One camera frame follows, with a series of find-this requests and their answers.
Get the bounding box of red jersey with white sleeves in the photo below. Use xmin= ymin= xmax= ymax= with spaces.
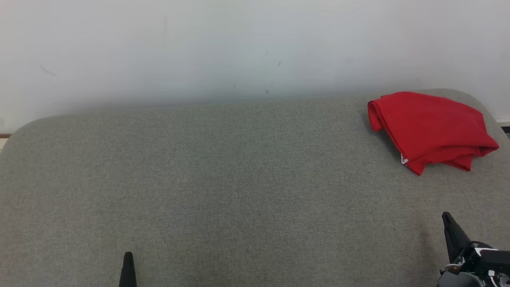
xmin=367 ymin=91 xmax=500 ymax=176

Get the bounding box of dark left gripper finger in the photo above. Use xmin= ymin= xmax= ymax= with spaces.
xmin=118 ymin=251 xmax=138 ymax=287

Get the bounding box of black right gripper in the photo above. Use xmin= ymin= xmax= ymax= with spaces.
xmin=440 ymin=212 xmax=510 ymax=287

